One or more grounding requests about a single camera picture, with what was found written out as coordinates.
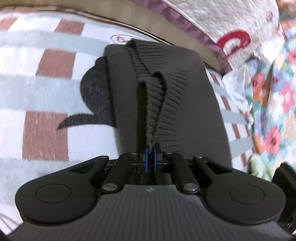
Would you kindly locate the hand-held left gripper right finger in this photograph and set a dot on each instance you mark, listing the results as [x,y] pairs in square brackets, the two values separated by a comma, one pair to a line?
[156,160]

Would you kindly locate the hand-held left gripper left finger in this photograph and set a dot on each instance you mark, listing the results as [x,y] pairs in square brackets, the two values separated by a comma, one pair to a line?
[146,160]

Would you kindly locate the dark brown knitted sweater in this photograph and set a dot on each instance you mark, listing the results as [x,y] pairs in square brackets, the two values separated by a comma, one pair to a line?
[189,104]

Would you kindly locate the light green cloth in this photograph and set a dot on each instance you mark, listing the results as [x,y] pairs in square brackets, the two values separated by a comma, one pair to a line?
[260,166]

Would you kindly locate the colourful floral quilt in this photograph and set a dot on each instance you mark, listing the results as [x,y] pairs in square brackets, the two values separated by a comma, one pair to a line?
[277,92]

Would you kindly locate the checked floor mat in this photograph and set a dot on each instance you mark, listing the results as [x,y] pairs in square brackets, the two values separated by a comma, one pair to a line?
[34,88]

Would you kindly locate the white quilted bear-print bedspread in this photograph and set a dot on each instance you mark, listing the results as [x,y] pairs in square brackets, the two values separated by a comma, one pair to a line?
[219,18]

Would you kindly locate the beige bed frame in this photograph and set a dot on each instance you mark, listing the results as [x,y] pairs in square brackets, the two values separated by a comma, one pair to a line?
[143,16]

